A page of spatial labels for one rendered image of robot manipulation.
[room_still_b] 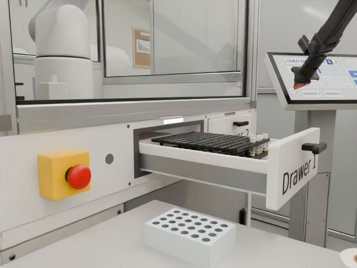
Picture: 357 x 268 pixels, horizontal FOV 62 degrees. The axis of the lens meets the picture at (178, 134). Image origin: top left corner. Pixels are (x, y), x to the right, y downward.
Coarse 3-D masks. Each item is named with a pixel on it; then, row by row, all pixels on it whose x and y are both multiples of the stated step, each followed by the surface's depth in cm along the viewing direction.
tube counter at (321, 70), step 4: (320, 68) 140; (324, 68) 141; (328, 68) 141; (332, 68) 142; (336, 68) 142; (340, 68) 142; (320, 72) 138; (324, 72) 139; (328, 72) 139; (332, 72) 140; (336, 72) 140; (340, 72) 141; (344, 72) 141
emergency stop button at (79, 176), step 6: (72, 168) 47; (78, 168) 47; (84, 168) 48; (72, 174) 46; (78, 174) 47; (84, 174) 47; (90, 174) 48; (72, 180) 46; (78, 180) 47; (84, 180) 48; (72, 186) 46; (78, 186) 47; (84, 186) 48
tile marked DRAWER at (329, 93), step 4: (324, 92) 132; (328, 92) 132; (332, 92) 133; (336, 92) 133; (340, 92) 133; (328, 96) 131; (332, 96) 131; (336, 96) 131; (340, 96) 132; (344, 96) 132
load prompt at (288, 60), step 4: (284, 60) 139; (288, 60) 140; (292, 60) 140; (296, 60) 140; (300, 60) 141; (304, 60) 141; (328, 60) 144; (332, 60) 145; (336, 60) 145; (288, 64) 138; (292, 64) 138; (296, 64) 139; (300, 64) 139; (324, 64) 142; (328, 64) 143; (332, 64) 143; (336, 64) 144; (340, 64) 144
